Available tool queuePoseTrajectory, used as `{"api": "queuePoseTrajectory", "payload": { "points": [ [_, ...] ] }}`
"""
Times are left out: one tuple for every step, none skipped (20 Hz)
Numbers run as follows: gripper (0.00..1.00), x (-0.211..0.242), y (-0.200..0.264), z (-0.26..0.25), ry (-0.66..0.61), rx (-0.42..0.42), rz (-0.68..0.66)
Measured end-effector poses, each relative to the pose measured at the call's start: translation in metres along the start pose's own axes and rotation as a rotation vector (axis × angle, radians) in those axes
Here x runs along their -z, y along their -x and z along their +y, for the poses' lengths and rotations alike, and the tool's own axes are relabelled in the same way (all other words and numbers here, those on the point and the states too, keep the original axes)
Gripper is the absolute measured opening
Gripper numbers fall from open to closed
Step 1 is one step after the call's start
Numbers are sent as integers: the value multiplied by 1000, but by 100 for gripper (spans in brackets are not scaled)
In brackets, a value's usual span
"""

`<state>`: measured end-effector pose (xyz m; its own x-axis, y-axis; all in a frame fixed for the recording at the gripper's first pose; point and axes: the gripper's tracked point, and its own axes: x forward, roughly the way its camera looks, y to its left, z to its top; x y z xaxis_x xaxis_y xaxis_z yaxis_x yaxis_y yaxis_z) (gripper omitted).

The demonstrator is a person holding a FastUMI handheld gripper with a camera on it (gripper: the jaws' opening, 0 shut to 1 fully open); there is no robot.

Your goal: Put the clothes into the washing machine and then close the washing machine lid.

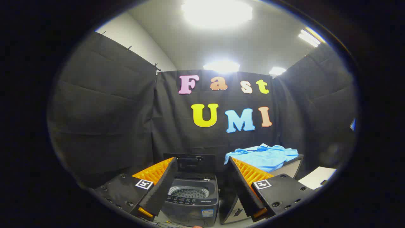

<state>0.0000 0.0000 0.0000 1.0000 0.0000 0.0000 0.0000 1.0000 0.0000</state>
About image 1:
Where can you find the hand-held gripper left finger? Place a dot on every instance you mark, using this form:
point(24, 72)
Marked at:
point(163, 186)

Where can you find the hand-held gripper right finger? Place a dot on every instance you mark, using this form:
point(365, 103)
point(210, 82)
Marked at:
point(242, 186)

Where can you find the light blue polo shirt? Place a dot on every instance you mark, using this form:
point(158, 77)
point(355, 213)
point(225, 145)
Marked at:
point(265, 158)

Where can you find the dark washing machine lid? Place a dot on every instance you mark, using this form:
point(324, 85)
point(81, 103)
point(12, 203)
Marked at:
point(193, 164)

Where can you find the dark grey washing machine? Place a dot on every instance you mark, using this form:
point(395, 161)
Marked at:
point(190, 215)

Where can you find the white flat board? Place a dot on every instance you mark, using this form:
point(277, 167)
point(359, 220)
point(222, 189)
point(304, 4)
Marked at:
point(316, 178)

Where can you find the black backdrop cloth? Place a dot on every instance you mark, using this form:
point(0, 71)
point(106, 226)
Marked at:
point(110, 110)

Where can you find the small round ceiling light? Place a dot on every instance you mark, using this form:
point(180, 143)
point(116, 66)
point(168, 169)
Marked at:
point(221, 66)
point(277, 71)

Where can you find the small blue object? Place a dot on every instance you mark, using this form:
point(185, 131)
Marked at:
point(353, 124)

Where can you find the long rectangular ceiling light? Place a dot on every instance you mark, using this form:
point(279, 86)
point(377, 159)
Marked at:
point(310, 38)

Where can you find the large round ceiling light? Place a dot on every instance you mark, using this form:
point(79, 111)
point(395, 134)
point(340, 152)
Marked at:
point(216, 12)

